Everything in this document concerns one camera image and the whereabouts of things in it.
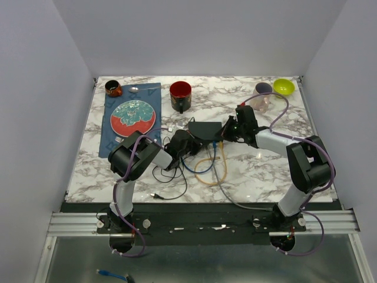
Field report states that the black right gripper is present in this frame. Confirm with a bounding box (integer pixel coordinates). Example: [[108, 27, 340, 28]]
[[215, 116, 246, 143]]

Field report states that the blue ethernet cable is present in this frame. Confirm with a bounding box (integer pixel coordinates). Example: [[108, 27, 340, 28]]
[[181, 141, 219, 174]]

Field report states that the black network switch box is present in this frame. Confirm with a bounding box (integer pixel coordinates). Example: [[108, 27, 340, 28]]
[[188, 121, 223, 142]]

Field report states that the grey ethernet cable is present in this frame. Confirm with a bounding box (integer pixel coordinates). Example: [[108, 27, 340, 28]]
[[206, 144, 273, 212]]

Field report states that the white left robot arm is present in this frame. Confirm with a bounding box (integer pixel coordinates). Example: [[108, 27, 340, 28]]
[[108, 130, 203, 233]]

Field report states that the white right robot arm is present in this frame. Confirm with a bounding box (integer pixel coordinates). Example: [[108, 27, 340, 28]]
[[217, 105, 335, 231]]

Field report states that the pink mug purple inside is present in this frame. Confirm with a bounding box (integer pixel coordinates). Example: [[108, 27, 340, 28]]
[[249, 82, 273, 113]]

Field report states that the black mug red inside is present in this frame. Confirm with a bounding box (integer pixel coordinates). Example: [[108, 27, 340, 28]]
[[169, 81, 192, 114]]

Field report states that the lime green bowl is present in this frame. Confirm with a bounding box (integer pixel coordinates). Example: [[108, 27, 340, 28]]
[[273, 78, 296, 97]]

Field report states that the blue placemat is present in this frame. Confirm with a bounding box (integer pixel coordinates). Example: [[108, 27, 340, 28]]
[[98, 83, 161, 158]]

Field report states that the red and teal plate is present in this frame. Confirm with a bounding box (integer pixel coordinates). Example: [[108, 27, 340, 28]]
[[110, 100, 157, 137]]

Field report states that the silver fork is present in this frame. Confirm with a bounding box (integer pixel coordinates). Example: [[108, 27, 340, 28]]
[[115, 137, 124, 143]]

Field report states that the silver spoon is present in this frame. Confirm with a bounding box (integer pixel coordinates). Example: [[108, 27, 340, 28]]
[[128, 86, 161, 94]]

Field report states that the small brown cup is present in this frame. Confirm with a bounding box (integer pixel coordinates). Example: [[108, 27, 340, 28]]
[[105, 80, 123, 97]]

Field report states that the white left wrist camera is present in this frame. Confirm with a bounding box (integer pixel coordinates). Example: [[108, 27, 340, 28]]
[[168, 120, 185, 133]]

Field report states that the yellow ethernet cable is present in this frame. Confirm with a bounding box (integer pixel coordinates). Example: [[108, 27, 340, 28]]
[[194, 141, 229, 186]]

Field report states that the black power cord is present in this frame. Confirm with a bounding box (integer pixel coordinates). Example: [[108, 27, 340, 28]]
[[151, 116, 197, 201]]

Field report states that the black mounting base plate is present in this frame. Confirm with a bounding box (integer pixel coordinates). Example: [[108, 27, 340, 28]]
[[60, 202, 345, 247]]

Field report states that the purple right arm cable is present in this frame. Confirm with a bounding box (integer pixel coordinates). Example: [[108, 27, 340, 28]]
[[238, 91, 336, 257]]

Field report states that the aluminium rail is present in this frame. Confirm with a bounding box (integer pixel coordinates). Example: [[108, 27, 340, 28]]
[[47, 210, 360, 238]]

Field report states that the blue cable on floor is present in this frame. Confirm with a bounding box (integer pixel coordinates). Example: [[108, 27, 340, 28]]
[[97, 268, 133, 282]]

